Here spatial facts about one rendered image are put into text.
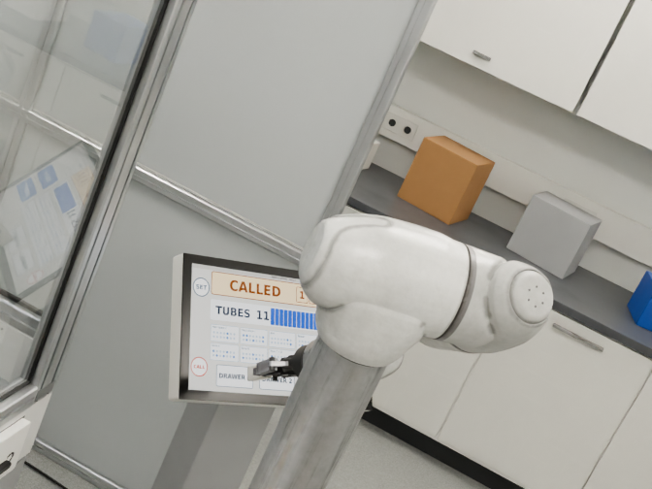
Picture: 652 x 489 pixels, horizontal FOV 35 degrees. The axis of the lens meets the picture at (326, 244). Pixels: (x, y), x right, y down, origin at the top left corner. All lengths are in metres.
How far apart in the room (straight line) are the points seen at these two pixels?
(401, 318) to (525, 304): 0.15
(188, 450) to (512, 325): 1.31
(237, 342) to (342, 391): 0.91
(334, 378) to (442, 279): 0.20
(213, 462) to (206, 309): 0.43
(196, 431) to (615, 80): 2.57
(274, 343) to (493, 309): 1.06
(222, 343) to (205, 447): 0.31
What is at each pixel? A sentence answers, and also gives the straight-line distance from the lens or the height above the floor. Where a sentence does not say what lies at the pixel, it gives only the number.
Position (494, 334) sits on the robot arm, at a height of 1.59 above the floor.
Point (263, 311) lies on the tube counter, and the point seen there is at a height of 1.12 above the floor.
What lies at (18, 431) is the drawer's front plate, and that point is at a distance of 1.96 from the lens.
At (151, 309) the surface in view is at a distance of 3.20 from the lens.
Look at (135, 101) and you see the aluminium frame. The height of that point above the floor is 1.56.
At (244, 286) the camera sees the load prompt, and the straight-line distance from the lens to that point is 2.27.
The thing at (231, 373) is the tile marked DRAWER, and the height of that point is 1.01.
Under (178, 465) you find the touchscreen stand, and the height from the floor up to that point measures 0.67.
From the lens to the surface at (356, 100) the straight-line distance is 2.85.
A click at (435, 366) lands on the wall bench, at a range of 4.33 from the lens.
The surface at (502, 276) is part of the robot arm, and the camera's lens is 1.29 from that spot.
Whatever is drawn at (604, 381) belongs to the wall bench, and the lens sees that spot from 4.27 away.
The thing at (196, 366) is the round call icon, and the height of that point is 1.02.
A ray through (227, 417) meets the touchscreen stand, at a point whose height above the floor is 0.84.
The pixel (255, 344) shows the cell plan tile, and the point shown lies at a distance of 2.26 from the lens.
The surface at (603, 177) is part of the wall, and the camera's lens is 4.79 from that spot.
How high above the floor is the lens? 2.02
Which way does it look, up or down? 18 degrees down
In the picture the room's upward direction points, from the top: 24 degrees clockwise
